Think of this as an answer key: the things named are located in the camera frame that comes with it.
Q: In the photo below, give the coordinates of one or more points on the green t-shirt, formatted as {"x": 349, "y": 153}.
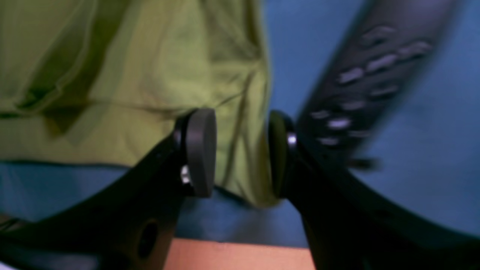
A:
{"x": 102, "y": 81}

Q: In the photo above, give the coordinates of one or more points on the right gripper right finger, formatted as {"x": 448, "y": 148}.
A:
{"x": 349, "y": 226}

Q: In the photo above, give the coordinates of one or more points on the black remote control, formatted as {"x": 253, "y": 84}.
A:
{"x": 379, "y": 56}

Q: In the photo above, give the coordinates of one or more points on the blue tablecloth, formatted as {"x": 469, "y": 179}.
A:
{"x": 428, "y": 152}

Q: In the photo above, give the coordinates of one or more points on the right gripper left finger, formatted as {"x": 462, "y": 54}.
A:
{"x": 130, "y": 224}

